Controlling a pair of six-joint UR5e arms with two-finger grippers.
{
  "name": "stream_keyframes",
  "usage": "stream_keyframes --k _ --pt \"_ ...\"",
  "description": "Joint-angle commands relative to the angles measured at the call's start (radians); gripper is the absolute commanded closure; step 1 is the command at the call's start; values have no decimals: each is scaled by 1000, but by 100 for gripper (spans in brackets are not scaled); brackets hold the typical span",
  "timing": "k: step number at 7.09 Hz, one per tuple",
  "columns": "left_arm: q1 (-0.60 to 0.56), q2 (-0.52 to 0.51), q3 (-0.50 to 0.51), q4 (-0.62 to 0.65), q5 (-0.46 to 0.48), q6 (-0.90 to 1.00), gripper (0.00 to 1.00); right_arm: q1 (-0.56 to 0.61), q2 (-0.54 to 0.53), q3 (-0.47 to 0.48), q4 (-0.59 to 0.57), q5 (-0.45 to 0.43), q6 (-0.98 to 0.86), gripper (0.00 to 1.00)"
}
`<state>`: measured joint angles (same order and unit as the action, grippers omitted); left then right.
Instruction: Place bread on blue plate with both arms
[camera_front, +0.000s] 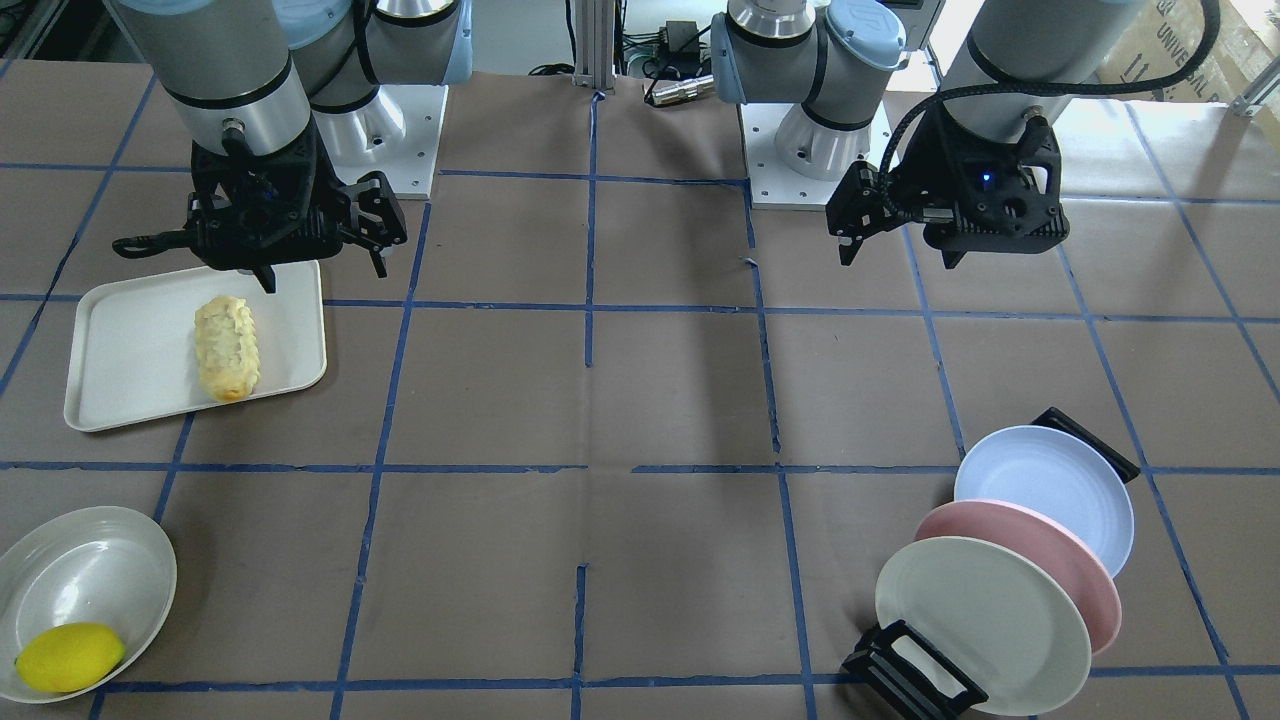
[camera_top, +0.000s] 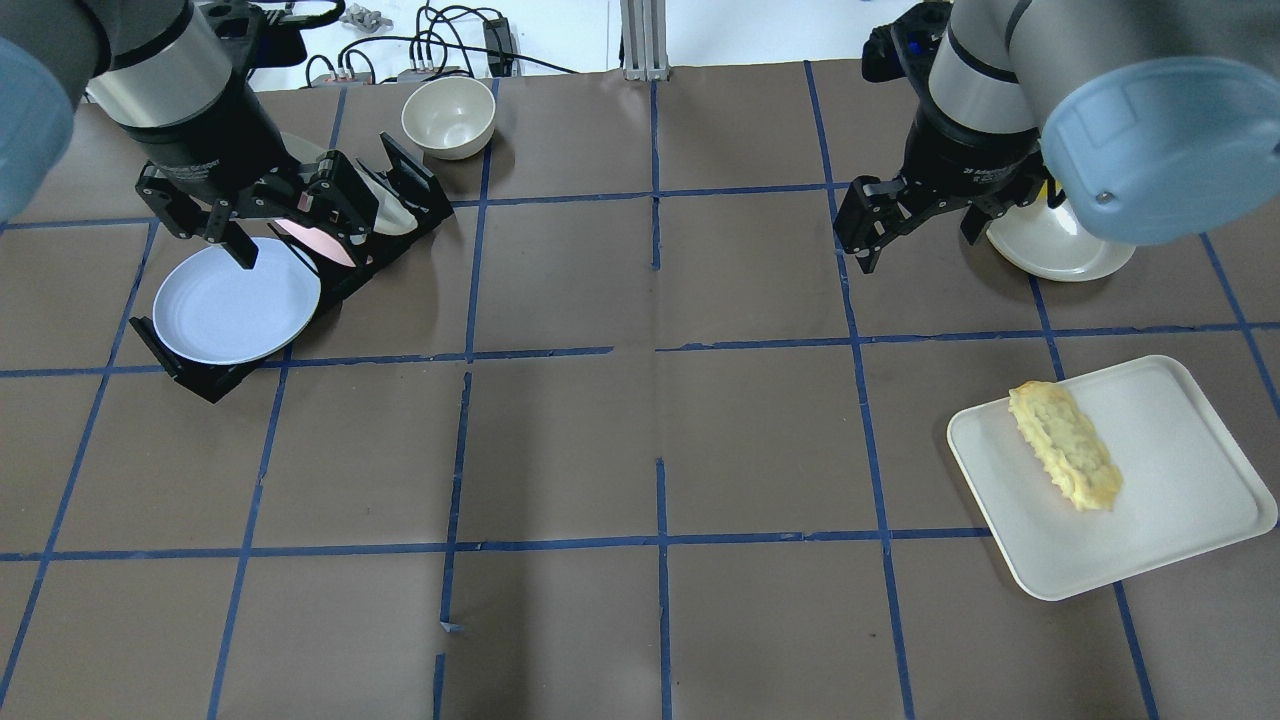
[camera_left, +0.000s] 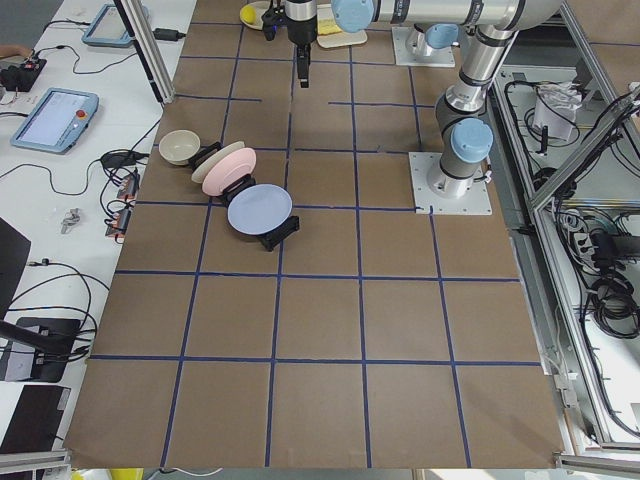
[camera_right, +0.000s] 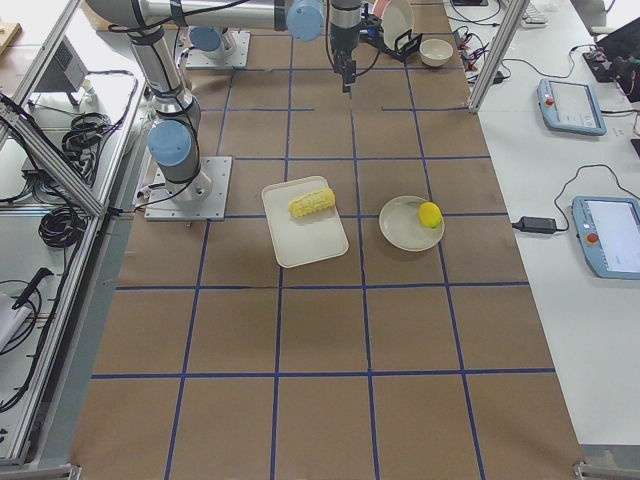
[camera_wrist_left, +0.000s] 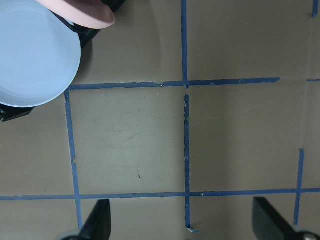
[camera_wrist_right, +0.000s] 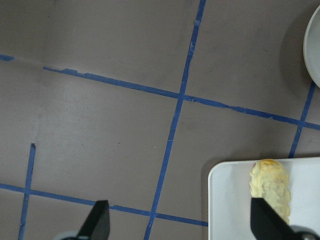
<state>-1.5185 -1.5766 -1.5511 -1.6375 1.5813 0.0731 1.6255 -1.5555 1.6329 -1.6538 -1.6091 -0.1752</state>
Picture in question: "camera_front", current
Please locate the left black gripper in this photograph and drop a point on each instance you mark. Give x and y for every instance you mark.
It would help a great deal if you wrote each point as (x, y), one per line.
(922, 165)

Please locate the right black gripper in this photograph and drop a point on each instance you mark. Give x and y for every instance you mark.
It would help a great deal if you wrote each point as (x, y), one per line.
(363, 207)

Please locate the yellow bread loaf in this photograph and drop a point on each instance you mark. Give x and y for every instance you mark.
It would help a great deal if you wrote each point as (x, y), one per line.
(226, 349)

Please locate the blue plate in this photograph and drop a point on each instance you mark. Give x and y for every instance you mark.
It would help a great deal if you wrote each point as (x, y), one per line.
(1057, 475)

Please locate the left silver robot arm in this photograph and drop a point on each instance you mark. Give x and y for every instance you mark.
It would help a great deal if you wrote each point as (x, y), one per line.
(836, 62)

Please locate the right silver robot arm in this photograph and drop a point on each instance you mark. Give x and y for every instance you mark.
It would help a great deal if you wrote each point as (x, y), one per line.
(300, 121)

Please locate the pink plate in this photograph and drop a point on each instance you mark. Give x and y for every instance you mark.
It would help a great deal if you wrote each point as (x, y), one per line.
(1049, 545)

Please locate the white round plate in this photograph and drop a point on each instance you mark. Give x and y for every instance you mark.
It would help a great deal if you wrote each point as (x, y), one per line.
(1000, 619)

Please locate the black plate rack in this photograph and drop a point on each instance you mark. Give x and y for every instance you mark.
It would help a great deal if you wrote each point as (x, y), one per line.
(906, 670)

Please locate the white rectangular tray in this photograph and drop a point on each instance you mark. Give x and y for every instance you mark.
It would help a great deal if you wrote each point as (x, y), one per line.
(133, 351)

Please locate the silver metal connector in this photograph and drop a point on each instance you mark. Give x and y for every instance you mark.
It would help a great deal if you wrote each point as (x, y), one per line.
(680, 92)

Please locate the black power adapter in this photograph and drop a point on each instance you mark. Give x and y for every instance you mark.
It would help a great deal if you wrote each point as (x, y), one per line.
(679, 40)

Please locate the white oval bowl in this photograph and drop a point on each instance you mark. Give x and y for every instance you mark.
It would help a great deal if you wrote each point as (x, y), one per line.
(106, 565)

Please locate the yellow lemon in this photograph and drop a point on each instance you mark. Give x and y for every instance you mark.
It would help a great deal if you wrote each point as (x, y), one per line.
(70, 657)

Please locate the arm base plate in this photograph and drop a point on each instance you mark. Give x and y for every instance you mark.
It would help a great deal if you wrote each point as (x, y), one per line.
(397, 132)
(796, 164)

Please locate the aluminium frame post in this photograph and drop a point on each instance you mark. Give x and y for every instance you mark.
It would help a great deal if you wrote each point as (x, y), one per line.
(594, 38)

